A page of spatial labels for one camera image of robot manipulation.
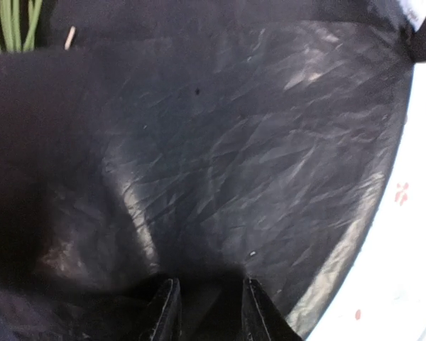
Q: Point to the floral patterned tablecloth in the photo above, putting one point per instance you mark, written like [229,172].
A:
[384,294]

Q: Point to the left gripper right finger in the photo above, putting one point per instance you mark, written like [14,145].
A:
[261,320]

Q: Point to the black wrapping paper sheet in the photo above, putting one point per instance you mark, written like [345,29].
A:
[203,141]

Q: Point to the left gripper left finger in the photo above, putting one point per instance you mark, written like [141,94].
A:
[161,320]

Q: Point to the yellow small flower bunch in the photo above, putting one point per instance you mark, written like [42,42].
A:
[18,25]

